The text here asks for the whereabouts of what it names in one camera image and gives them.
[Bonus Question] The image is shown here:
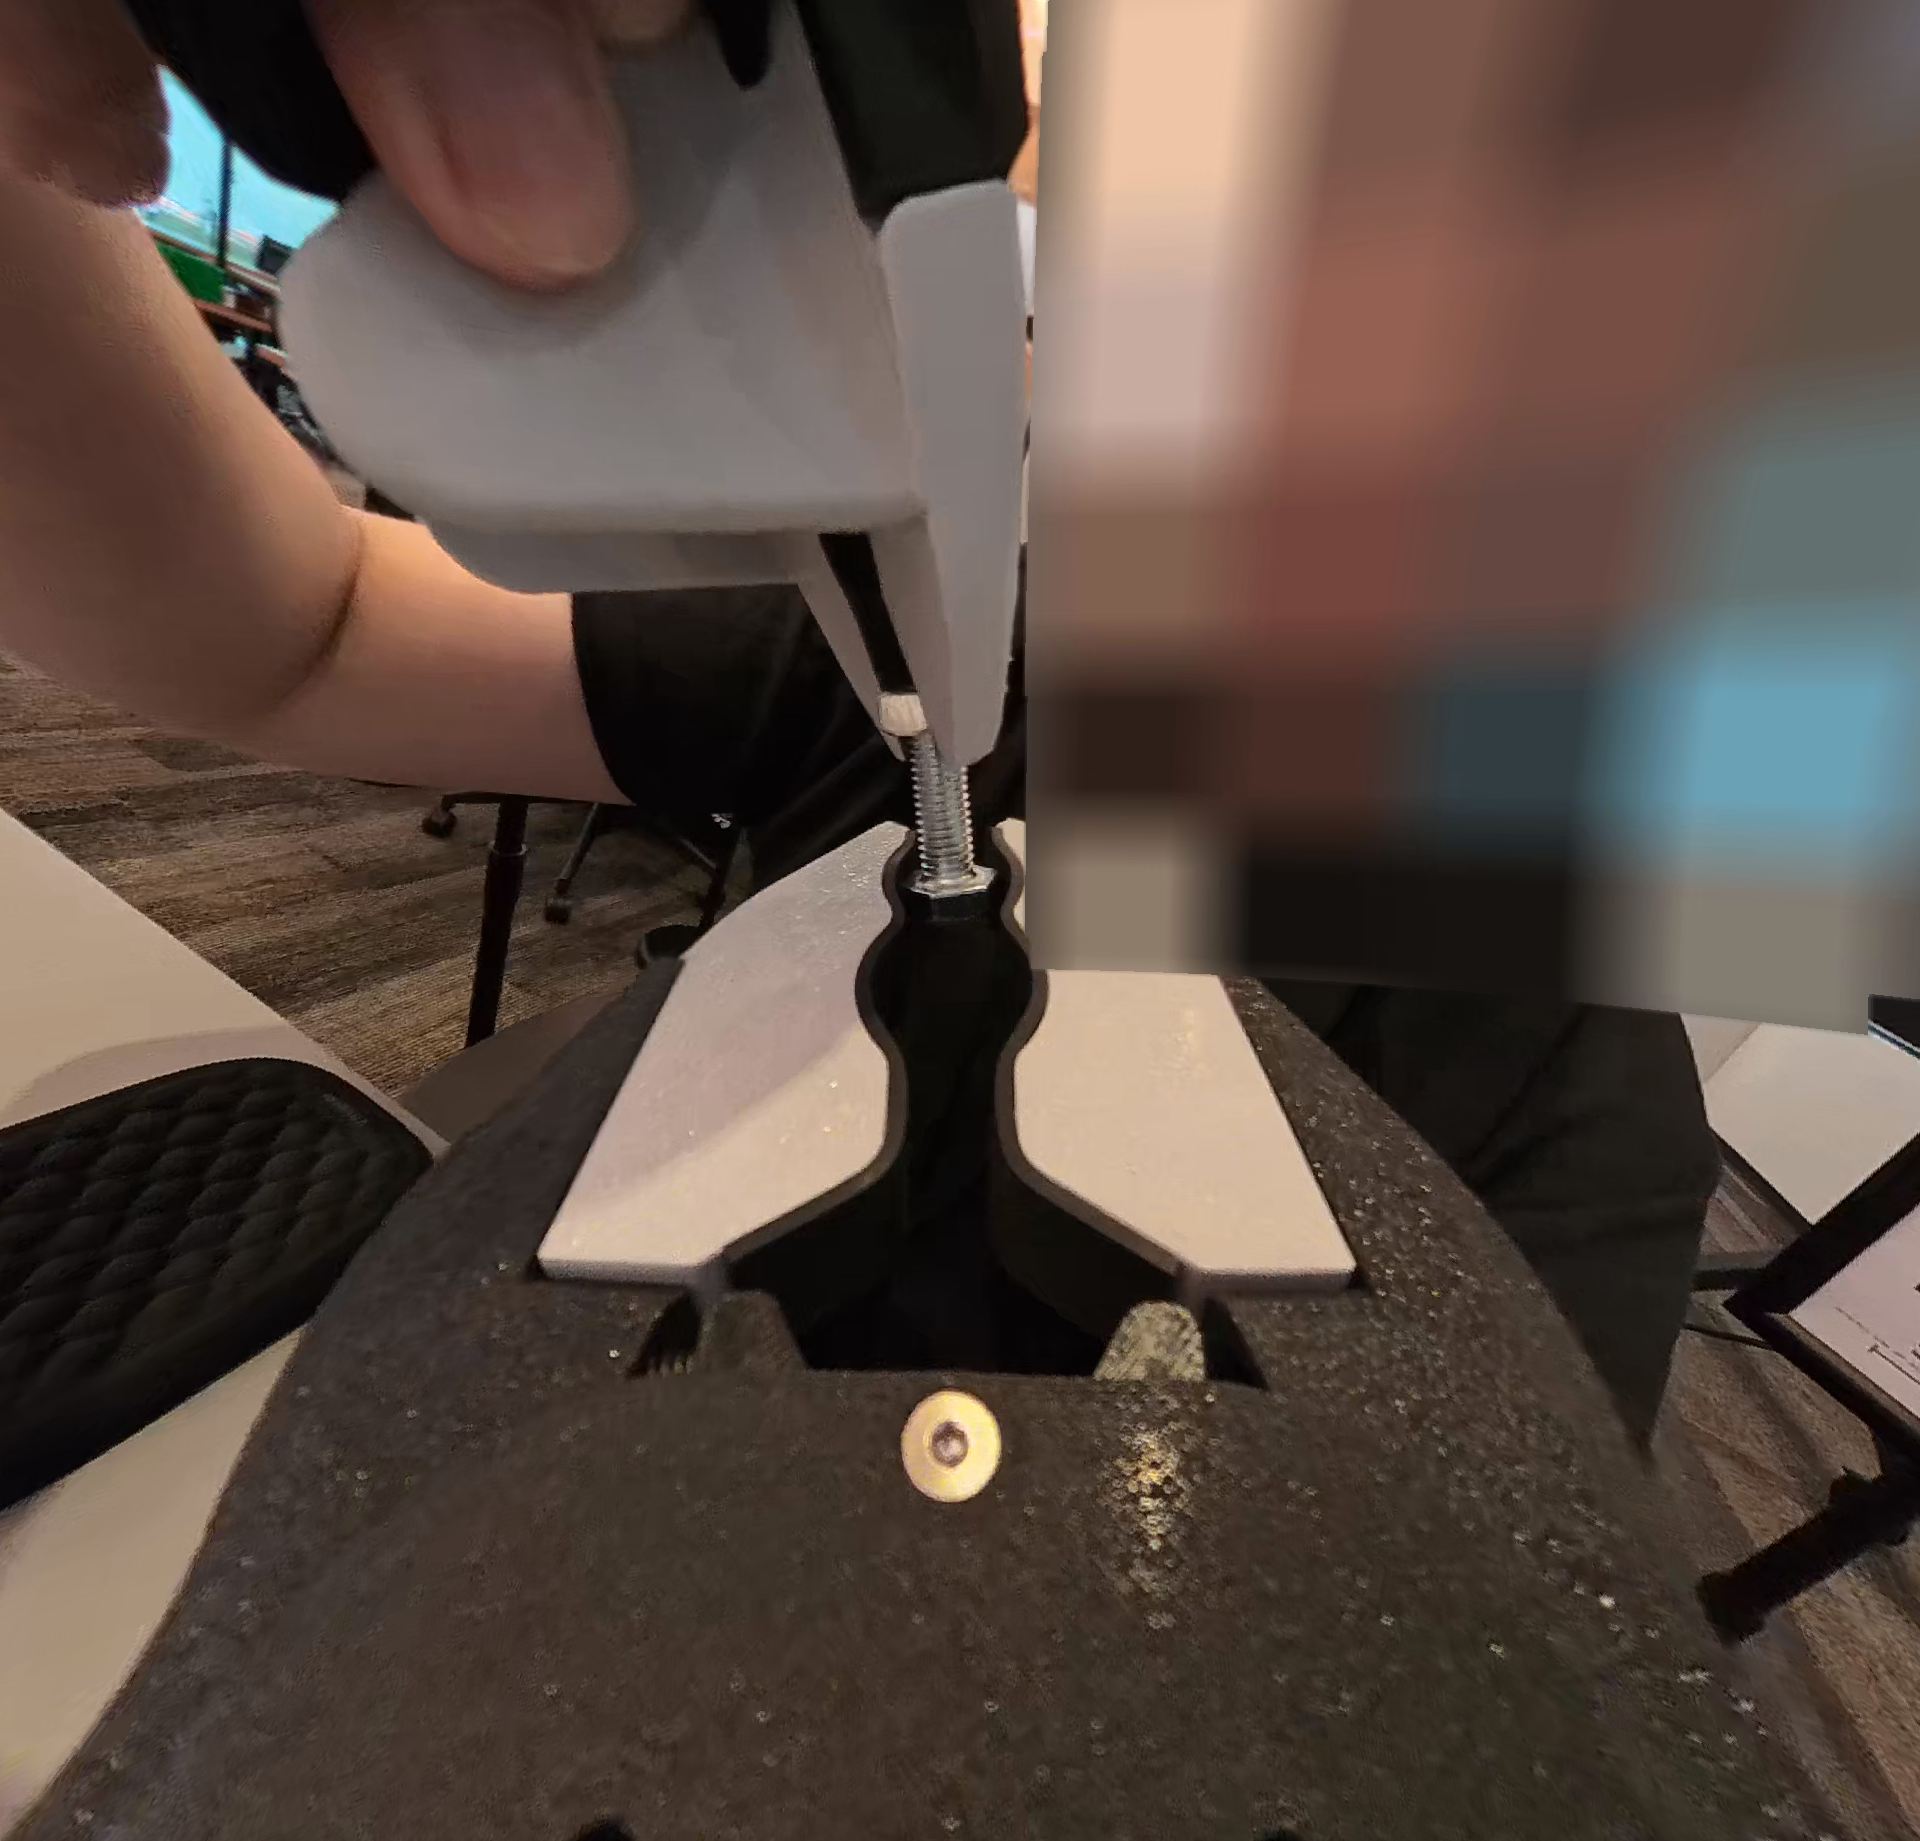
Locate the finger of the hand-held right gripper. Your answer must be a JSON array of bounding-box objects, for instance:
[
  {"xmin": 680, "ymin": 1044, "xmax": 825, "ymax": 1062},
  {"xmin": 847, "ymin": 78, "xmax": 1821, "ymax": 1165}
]
[
  {"xmin": 277, "ymin": 0, "xmax": 924, "ymax": 738},
  {"xmin": 875, "ymin": 180, "xmax": 1036, "ymax": 765}
]

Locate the person's right forearm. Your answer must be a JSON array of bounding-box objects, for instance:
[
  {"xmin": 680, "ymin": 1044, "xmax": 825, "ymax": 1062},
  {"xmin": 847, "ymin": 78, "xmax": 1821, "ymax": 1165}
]
[{"xmin": 0, "ymin": 146, "xmax": 633, "ymax": 810}]

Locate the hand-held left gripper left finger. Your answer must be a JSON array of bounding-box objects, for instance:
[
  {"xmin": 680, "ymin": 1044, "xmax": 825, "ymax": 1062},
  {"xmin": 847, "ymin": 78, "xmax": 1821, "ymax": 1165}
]
[{"xmin": 535, "ymin": 821, "xmax": 917, "ymax": 1288}]

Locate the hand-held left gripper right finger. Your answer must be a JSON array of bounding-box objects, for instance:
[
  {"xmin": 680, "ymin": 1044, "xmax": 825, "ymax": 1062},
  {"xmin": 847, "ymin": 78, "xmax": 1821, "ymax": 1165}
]
[{"xmin": 991, "ymin": 818, "xmax": 1360, "ymax": 1293}]

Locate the black mesh chair armrest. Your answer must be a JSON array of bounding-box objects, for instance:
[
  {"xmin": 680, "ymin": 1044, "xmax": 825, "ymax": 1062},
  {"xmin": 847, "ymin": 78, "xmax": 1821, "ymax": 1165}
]
[{"xmin": 0, "ymin": 1058, "xmax": 440, "ymax": 1514}]

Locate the black office chair base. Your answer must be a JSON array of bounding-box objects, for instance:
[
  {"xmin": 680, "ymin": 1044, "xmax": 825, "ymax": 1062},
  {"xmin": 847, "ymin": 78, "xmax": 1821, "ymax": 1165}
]
[{"xmin": 422, "ymin": 793, "xmax": 744, "ymax": 1048}]

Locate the person in black shirt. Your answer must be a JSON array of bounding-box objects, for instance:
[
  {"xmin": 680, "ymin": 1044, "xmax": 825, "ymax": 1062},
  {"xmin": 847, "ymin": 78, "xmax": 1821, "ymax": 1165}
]
[{"xmin": 573, "ymin": 580, "xmax": 1726, "ymax": 1460}]

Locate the person's right hand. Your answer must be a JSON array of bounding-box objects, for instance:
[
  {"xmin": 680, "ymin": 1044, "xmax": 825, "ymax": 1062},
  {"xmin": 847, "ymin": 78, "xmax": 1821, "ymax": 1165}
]
[{"xmin": 0, "ymin": 0, "xmax": 695, "ymax": 293}]

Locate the silver hex bolt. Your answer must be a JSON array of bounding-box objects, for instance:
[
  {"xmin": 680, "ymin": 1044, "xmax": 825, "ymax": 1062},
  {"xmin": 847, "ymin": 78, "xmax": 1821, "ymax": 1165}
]
[{"xmin": 878, "ymin": 688, "xmax": 980, "ymax": 884}]

